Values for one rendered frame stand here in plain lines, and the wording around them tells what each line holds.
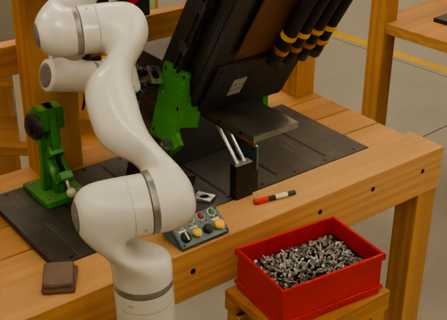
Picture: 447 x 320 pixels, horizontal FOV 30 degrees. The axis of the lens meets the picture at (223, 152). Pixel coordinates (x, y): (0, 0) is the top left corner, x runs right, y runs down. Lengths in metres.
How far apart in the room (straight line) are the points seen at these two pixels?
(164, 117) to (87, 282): 0.53
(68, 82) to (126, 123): 0.56
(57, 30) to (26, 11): 0.68
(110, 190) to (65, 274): 0.54
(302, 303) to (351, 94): 3.45
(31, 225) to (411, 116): 3.27
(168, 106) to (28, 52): 0.42
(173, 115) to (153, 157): 0.69
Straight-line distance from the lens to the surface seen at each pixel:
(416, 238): 2.87
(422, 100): 5.38
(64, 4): 1.76
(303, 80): 3.07
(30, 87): 2.45
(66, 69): 2.13
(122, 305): 1.68
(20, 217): 2.33
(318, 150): 2.65
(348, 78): 5.62
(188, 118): 2.28
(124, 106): 1.62
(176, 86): 2.26
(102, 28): 1.70
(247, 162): 2.33
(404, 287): 2.96
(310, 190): 2.42
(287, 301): 2.01
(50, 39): 1.69
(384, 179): 2.58
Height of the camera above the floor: 2.10
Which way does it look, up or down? 27 degrees down
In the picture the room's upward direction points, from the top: 1 degrees clockwise
